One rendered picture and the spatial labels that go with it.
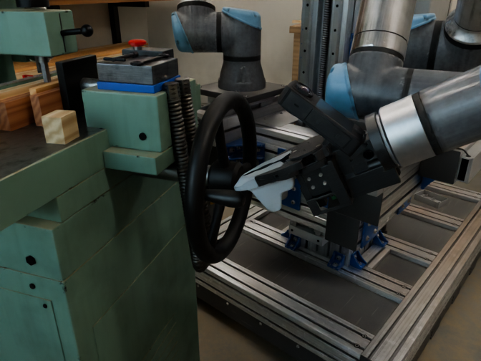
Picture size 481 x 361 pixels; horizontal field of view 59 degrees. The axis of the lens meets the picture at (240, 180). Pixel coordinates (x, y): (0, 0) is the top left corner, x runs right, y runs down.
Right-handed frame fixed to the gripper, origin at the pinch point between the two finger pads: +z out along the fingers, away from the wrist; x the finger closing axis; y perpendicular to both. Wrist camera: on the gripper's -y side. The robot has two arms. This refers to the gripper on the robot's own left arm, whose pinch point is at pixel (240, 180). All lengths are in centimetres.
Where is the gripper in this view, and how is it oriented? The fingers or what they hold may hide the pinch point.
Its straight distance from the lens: 58.9
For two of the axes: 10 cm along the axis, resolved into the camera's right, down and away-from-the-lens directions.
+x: 3.2, -3.9, 8.6
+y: 4.7, 8.6, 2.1
